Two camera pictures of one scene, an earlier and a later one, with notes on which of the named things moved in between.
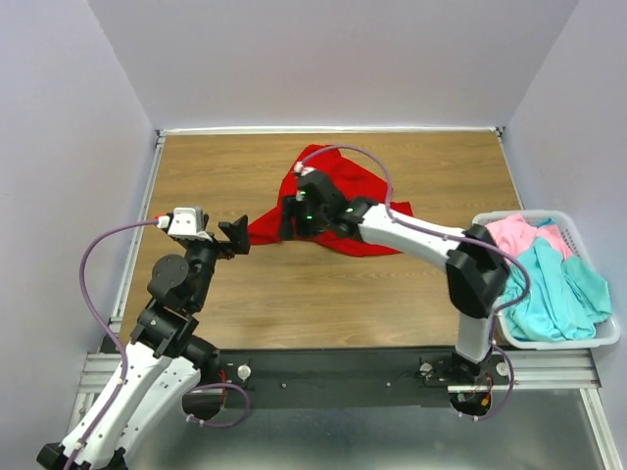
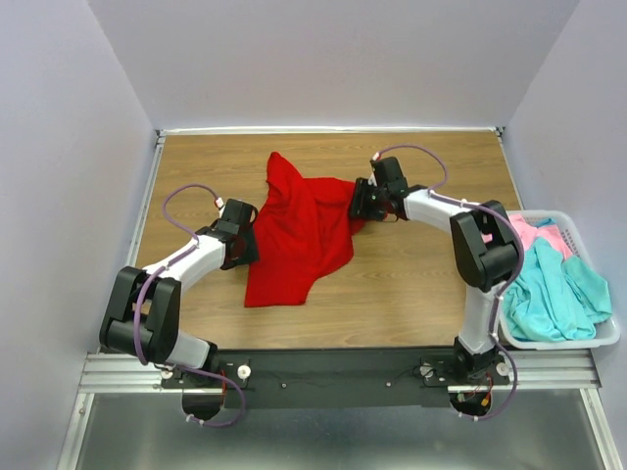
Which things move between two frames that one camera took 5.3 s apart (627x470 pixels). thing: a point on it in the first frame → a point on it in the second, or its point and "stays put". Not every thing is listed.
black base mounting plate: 357,378 stays put
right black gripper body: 306,221 → 367,201
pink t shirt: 515,235 stays put
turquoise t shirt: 552,297 stays put
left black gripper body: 206,254 → 250,249
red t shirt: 355,179 → 305,232
